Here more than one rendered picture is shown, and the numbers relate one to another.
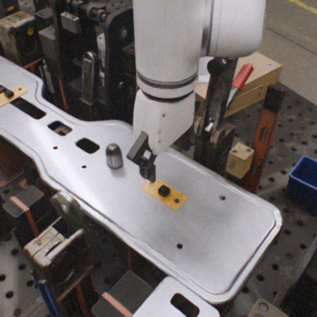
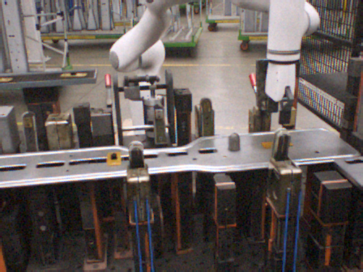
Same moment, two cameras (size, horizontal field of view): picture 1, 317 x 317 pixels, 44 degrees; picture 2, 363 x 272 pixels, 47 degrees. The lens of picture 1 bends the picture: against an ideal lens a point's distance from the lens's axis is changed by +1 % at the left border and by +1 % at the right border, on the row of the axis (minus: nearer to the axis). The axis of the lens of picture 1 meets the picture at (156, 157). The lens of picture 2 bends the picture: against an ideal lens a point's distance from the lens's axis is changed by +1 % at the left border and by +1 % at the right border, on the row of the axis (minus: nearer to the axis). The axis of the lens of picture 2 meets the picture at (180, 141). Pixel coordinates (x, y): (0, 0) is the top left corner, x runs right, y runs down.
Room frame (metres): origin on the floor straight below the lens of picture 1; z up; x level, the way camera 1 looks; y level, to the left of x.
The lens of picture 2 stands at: (-0.11, 0.98, 1.49)
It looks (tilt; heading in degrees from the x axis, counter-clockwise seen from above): 23 degrees down; 314
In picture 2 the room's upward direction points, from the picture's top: 2 degrees counter-clockwise
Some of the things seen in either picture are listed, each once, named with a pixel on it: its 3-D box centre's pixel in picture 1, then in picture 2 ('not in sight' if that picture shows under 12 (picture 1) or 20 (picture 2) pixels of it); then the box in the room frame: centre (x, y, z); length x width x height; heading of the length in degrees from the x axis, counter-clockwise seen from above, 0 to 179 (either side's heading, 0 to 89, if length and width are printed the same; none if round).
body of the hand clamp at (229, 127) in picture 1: (207, 184); (258, 159); (0.58, -0.12, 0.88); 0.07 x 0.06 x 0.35; 141
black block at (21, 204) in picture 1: (40, 244); (224, 231); (0.44, 0.24, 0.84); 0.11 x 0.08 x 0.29; 141
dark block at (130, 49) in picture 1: (142, 119); (184, 150); (0.77, 0.04, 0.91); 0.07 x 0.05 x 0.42; 141
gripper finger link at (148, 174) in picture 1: (142, 168); (286, 113); (0.41, 0.02, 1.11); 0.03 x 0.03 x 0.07; 51
